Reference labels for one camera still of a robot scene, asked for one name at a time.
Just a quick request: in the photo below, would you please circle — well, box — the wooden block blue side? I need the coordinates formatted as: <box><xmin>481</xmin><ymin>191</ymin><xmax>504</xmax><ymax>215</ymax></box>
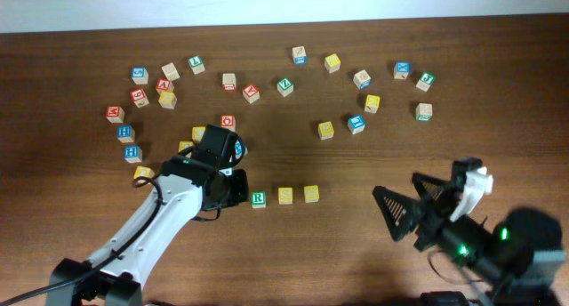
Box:
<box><xmin>292</xmin><ymin>46</ymin><xmax>307</xmax><ymax>65</ymax></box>

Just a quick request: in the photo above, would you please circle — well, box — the wooden block blue D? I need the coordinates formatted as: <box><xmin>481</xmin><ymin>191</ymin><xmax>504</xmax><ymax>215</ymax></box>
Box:
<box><xmin>353</xmin><ymin>69</ymin><xmax>372</xmax><ymax>90</ymax></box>

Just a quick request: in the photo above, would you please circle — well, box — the red letter O block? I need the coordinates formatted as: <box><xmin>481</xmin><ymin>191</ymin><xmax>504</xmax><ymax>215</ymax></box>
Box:
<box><xmin>220</xmin><ymin>114</ymin><xmax>236</xmax><ymax>132</ymax></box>

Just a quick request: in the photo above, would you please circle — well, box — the green letter J block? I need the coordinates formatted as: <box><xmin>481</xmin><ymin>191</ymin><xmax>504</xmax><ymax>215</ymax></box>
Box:
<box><xmin>416</xmin><ymin>72</ymin><xmax>436</xmax><ymax>92</ymax></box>

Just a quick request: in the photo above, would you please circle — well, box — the plain wooden block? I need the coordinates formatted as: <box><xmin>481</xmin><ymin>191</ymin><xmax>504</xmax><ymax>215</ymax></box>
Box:
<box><xmin>162</xmin><ymin>62</ymin><xmax>180</xmax><ymax>81</ymax></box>

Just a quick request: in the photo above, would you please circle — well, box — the yellow block centre left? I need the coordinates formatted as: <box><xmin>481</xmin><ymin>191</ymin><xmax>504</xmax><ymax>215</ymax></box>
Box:
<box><xmin>192</xmin><ymin>126</ymin><xmax>205</xmax><ymax>143</ymax></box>

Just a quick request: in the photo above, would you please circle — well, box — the wooden block red side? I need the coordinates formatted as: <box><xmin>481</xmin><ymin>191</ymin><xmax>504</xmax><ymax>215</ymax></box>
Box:
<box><xmin>222</xmin><ymin>73</ymin><xmax>236</xmax><ymax>91</ymax></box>

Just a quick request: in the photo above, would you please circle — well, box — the yellow letter O block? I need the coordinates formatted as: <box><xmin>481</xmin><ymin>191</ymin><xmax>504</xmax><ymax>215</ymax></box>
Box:
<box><xmin>133</xmin><ymin>165</ymin><xmax>155</xmax><ymax>180</ymax></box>

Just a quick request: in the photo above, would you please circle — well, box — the blue letter K block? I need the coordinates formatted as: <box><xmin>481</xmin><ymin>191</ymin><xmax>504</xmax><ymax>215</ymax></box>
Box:
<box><xmin>393</xmin><ymin>61</ymin><xmax>410</xmax><ymax>80</ymax></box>

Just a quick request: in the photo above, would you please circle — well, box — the yellow block beside V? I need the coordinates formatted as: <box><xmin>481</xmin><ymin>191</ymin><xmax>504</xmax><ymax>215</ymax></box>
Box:
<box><xmin>178</xmin><ymin>141</ymin><xmax>195</xmax><ymax>152</ymax></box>

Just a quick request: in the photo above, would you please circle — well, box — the yellow letter S block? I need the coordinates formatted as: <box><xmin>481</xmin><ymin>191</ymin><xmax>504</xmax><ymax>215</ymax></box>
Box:
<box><xmin>304</xmin><ymin>185</ymin><xmax>319</xmax><ymax>203</ymax></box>
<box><xmin>278</xmin><ymin>187</ymin><xmax>293</xmax><ymax>205</ymax></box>

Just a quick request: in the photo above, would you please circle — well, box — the blue letter h block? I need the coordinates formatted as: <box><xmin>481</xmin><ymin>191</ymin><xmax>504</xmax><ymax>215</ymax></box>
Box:
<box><xmin>124</xmin><ymin>145</ymin><xmax>142</xmax><ymax>163</ymax></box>
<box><xmin>117</xmin><ymin>125</ymin><xmax>135</xmax><ymax>143</ymax></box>

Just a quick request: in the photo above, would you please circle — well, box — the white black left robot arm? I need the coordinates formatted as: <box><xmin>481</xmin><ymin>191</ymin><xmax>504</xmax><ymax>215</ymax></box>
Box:
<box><xmin>46</xmin><ymin>125</ymin><xmax>249</xmax><ymax>306</ymax></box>

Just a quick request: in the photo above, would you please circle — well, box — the wooden block green R side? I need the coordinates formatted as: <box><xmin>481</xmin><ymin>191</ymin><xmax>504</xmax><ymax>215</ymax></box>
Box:
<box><xmin>415</xmin><ymin>103</ymin><xmax>433</xmax><ymax>121</ymax></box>

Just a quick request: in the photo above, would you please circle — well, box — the red letter A block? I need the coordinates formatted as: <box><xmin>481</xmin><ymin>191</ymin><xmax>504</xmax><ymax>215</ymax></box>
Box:
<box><xmin>243</xmin><ymin>84</ymin><xmax>260</xmax><ymax>103</ymax></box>

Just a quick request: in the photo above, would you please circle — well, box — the yellow block top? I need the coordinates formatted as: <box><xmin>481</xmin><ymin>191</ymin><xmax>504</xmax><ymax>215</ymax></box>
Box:
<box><xmin>325</xmin><ymin>53</ymin><xmax>341</xmax><ymax>73</ymax></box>

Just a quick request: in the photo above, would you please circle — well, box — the green letter R block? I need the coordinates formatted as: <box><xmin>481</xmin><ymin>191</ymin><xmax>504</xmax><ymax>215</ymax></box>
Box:
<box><xmin>251</xmin><ymin>191</ymin><xmax>267</xmax><ymax>208</ymax></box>

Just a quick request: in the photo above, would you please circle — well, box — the red number 9 block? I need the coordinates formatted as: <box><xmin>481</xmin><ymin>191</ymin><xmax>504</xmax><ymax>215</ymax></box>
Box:
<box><xmin>130</xmin><ymin>88</ymin><xmax>149</xmax><ymax>108</ymax></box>

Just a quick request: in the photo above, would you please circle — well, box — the yellow umbrella block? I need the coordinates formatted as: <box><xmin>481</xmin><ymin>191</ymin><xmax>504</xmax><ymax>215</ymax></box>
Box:
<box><xmin>317</xmin><ymin>121</ymin><xmax>334</xmax><ymax>140</ymax></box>

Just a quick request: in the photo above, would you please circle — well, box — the blue letter I block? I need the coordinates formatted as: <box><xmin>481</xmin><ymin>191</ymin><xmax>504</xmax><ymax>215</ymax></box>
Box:
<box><xmin>347</xmin><ymin>115</ymin><xmax>365</xmax><ymax>134</ymax></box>

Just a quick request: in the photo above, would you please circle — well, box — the red letter V block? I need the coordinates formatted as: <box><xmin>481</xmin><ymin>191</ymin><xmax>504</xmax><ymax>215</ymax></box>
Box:
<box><xmin>156</xmin><ymin>78</ymin><xmax>174</xmax><ymax>94</ymax></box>

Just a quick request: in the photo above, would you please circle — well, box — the green letter Z block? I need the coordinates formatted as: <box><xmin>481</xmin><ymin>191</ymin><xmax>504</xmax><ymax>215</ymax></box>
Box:
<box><xmin>276</xmin><ymin>78</ymin><xmax>294</xmax><ymax>97</ymax></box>

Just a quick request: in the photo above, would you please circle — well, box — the yellow block right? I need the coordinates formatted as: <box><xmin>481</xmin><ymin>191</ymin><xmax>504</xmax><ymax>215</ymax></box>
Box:
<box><xmin>365</xmin><ymin>94</ymin><xmax>381</xmax><ymax>113</ymax></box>

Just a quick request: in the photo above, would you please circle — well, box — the blue letter P block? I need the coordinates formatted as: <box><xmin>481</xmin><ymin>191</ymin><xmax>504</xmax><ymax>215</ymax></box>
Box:
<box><xmin>235</xmin><ymin>141</ymin><xmax>248</xmax><ymax>158</ymax></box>

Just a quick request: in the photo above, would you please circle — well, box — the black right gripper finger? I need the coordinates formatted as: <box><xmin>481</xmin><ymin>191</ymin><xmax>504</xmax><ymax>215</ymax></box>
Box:
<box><xmin>412</xmin><ymin>173</ymin><xmax>453</xmax><ymax>204</ymax></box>
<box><xmin>373</xmin><ymin>186</ymin><xmax>422</xmax><ymax>242</ymax></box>

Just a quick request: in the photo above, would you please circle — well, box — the yellow block near 9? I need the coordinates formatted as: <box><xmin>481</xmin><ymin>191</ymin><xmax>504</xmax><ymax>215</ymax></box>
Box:
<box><xmin>158</xmin><ymin>92</ymin><xmax>177</xmax><ymax>109</ymax></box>

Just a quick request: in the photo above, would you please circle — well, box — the green letter T block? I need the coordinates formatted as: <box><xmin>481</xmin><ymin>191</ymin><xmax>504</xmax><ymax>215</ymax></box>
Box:
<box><xmin>188</xmin><ymin>55</ymin><xmax>205</xmax><ymax>75</ymax></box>

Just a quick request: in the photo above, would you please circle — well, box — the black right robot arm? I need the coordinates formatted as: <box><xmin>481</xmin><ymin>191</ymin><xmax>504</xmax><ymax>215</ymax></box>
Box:
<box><xmin>373</xmin><ymin>157</ymin><xmax>567</xmax><ymax>305</ymax></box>

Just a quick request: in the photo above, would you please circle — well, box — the blue letter H upper block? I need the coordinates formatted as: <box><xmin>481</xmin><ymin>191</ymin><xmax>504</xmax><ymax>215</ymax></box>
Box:
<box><xmin>117</xmin><ymin>125</ymin><xmax>135</xmax><ymax>143</ymax></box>

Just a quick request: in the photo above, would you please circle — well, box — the blue number 5 block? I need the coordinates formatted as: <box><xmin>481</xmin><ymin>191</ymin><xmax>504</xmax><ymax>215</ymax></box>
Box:
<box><xmin>131</xmin><ymin>67</ymin><xmax>149</xmax><ymax>85</ymax></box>

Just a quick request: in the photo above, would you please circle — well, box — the red letter M block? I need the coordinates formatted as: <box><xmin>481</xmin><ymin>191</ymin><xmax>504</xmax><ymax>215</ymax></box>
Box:
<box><xmin>106</xmin><ymin>106</ymin><xmax>124</xmax><ymax>124</ymax></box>

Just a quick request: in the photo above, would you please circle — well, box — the blue letter H lower block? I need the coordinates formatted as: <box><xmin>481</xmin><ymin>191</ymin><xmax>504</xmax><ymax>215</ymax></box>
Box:
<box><xmin>124</xmin><ymin>145</ymin><xmax>142</xmax><ymax>163</ymax></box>

